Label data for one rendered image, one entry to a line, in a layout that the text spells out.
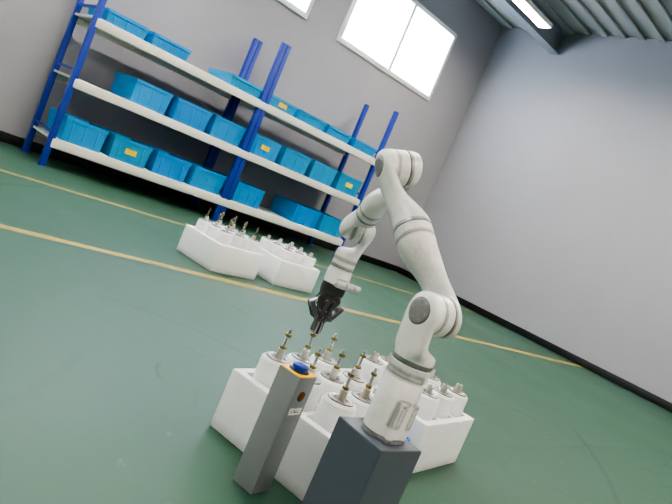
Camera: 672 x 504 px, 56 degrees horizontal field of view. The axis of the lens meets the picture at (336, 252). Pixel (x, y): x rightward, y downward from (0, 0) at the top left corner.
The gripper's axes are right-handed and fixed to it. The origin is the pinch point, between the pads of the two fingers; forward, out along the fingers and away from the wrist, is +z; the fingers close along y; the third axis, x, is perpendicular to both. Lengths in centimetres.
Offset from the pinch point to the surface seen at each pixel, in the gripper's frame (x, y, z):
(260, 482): 31, 22, 32
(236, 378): 1.0, 20.2, 19.6
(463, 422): 11, -70, 19
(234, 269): -204, -84, 31
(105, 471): 24, 58, 36
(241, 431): 9.3, 17.6, 31.0
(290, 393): 30.7, 24.4, 8.9
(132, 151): -435, -72, -2
